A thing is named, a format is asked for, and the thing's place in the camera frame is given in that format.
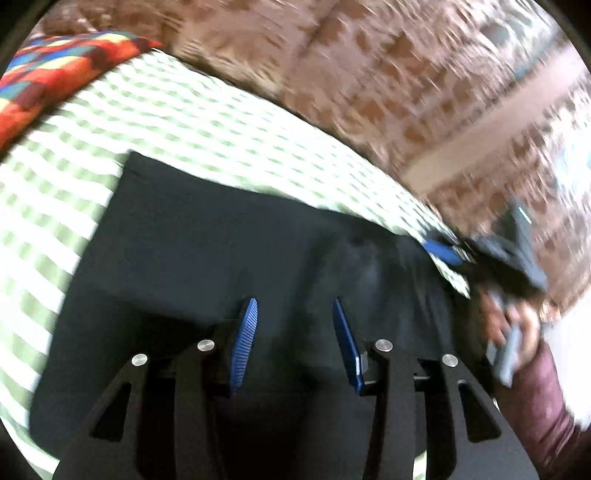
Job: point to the person's right hand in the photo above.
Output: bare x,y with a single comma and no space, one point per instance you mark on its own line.
528,327

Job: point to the colourful patchwork pillow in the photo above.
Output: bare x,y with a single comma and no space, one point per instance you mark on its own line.
60,69

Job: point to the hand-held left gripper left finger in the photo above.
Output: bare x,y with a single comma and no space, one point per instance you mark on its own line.
244,341

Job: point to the green checked bedsheet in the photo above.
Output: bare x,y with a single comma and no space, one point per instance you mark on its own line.
138,106

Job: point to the person's right forearm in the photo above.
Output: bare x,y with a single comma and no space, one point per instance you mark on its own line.
540,406

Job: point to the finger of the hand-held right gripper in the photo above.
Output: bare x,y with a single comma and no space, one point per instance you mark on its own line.
443,251

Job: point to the black pants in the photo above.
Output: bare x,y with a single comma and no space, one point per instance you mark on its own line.
207,240

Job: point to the brown floral blanket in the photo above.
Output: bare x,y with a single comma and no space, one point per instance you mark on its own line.
369,83

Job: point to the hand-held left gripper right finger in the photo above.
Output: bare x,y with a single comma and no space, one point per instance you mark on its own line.
347,344

